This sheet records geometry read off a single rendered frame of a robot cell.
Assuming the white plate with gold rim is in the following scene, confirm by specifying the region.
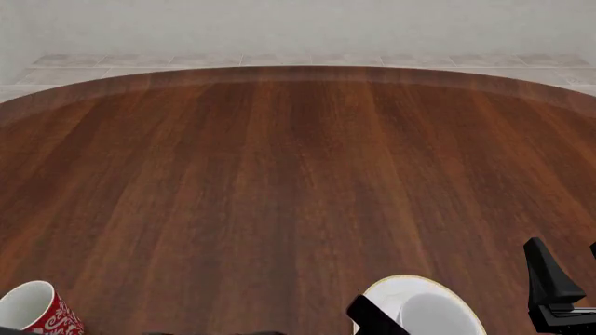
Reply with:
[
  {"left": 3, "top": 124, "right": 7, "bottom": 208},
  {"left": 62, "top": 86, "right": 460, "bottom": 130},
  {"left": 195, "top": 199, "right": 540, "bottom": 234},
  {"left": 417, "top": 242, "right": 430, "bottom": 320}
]
[{"left": 352, "top": 274, "right": 488, "bottom": 335}]

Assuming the black flat rounded object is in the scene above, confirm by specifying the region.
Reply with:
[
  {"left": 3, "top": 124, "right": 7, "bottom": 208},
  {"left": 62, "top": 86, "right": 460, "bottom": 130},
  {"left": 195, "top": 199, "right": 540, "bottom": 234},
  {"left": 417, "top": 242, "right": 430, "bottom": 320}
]
[{"left": 345, "top": 293, "right": 407, "bottom": 335}]

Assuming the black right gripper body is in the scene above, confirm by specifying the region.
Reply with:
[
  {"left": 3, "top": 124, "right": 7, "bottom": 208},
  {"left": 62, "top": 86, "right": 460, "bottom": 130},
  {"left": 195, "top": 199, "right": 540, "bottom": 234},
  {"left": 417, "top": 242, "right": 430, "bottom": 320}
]
[{"left": 528, "top": 299, "right": 596, "bottom": 335}]

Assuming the red mug with white pattern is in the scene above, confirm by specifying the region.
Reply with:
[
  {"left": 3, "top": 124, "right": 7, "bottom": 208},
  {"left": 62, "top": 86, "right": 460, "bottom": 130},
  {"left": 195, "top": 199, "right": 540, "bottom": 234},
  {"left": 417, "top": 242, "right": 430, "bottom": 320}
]
[{"left": 0, "top": 279, "right": 87, "bottom": 335}]

